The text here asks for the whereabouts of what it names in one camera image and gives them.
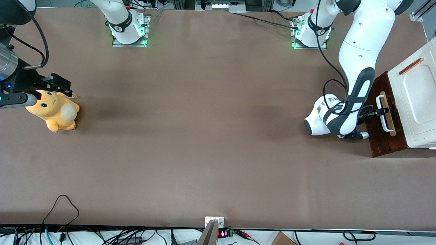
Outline lit device on frame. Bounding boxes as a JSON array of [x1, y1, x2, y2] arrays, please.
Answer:
[[196, 0, 246, 11]]

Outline black coiled cable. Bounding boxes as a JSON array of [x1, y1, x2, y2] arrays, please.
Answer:
[[342, 230, 376, 242]]

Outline red black clip leads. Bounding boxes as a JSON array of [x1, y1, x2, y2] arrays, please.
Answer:
[[234, 229, 260, 245]]

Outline black power adapter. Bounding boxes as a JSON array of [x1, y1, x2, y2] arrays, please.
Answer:
[[117, 236, 144, 245]]

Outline white-topped dark wood cabinet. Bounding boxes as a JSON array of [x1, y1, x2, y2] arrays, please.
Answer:
[[366, 36, 436, 158]]

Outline thin black looped cable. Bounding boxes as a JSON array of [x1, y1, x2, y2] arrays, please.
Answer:
[[42, 194, 80, 226]]

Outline dark wood drawer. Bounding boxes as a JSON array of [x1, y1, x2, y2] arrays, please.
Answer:
[[373, 71, 408, 152]]

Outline white metal bracket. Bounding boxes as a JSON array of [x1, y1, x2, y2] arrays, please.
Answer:
[[205, 216, 225, 229]]

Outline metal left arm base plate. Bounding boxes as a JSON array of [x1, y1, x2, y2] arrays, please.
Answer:
[[290, 19, 328, 50]]

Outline brown cardboard box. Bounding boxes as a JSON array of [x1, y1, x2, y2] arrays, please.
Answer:
[[270, 231, 298, 245]]

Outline aluminium frame profile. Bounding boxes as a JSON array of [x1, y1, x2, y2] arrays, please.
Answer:
[[410, 0, 436, 23]]

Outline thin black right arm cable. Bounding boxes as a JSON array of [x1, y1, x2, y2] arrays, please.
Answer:
[[3, 24, 46, 58]]

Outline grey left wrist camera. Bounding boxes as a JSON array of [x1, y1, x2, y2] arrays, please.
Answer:
[[338, 131, 370, 141]]

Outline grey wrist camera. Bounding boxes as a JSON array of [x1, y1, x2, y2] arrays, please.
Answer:
[[0, 92, 38, 110], [338, 131, 370, 141]]

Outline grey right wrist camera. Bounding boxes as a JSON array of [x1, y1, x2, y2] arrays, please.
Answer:
[[0, 92, 38, 110]]

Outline black cable across table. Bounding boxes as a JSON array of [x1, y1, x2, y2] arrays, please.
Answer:
[[234, 10, 302, 31]]

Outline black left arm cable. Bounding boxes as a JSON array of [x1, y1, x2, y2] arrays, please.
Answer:
[[315, 0, 374, 115]]

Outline aluminium bar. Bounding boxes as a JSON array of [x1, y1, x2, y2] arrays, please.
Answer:
[[197, 219, 219, 245]]

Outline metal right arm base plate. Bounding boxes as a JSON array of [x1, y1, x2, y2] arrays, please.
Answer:
[[112, 14, 151, 48]]

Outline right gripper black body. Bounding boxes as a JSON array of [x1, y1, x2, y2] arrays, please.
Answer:
[[2, 59, 52, 94]]

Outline orange plush toy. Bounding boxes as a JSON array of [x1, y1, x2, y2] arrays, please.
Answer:
[[26, 89, 81, 133]]

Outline white drawer handle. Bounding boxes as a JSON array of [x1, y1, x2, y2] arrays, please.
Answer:
[[375, 95, 392, 132]]

